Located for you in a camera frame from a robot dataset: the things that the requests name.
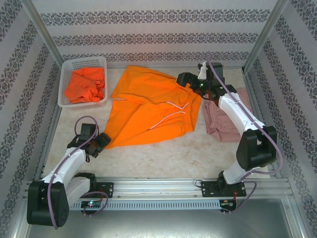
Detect orange shorts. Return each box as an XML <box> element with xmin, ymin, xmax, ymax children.
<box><xmin>104</xmin><ymin>64</ymin><xmax>203</xmax><ymax>150</ymax></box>

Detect pink shorts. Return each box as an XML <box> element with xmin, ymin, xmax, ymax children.
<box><xmin>202</xmin><ymin>87</ymin><xmax>254</xmax><ymax>143</ymax></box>

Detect red-orange shorts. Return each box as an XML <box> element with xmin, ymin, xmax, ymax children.
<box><xmin>64</xmin><ymin>67</ymin><xmax>106</xmax><ymax>105</ymax></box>

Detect small circuit board green light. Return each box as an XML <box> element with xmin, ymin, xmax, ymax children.
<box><xmin>81</xmin><ymin>201</ymin><xmax>103</xmax><ymax>209</ymax></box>

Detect white plastic mesh basket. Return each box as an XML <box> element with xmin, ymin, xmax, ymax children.
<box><xmin>57</xmin><ymin>56</ymin><xmax>108</xmax><ymax>109</ymax></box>

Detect grey sheet metal panel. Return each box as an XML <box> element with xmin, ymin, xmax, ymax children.
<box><xmin>23</xmin><ymin>198</ymin><xmax>304</xmax><ymax>238</ymax></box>

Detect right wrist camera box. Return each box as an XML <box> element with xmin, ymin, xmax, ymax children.
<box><xmin>197</xmin><ymin>61</ymin><xmax>225</xmax><ymax>86</ymax></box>

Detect aluminium rear rail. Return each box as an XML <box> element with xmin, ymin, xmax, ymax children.
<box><xmin>106</xmin><ymin>64</ymin><xmax>245</xmax><ymax>69</ymax></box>

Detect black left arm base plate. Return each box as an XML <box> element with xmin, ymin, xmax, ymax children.
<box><xmin>95</xmin><ymin>182</ymin><xmax>114</xmax><ymax>199</ymax></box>

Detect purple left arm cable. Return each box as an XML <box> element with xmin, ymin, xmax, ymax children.
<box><xmin>48</xmin><ymin>115</ymin><xmax>109</xmax><ymax>230</ymax></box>

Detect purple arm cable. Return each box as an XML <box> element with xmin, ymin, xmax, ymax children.
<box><xmin>205</xmin><ymin>51</ymin><xmax>285</xmax><ymax>217</ymax></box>
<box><xmin>48</xmin><ymin>115</ymin><xmax>109</xmax><ymax>230</ymax></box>

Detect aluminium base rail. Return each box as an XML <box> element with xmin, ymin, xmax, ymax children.
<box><xmin>23</xmin><ymin>176</ymin><xmax>292</xmax><ymax>199</ymax></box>

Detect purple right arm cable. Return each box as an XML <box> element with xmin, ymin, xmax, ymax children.
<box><xmin>205</xmin><ymin>51</ymin><xmax>285</xmax><ymax>217</ymax></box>

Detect white slotted cable duct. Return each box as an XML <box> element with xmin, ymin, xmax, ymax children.
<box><xmin>70</xmin><ymin>199</ymin><xmax>221</xmax><ymax>212</ymax></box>

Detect aluminium frame post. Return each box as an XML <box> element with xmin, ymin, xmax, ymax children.
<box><xmin>21</xmin><ymin>0</ymin><xmax>64</xmax><ymax>67</ymax></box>
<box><xmin>242</xmin><ymin>0</ymin><xmax>289</xmax><ymax>73</ymax></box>

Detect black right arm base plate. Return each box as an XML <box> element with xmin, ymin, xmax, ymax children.
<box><xmin>201</xmin><ymin>180</ymin><xmax>247</xmax><ymax>198</ymax></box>

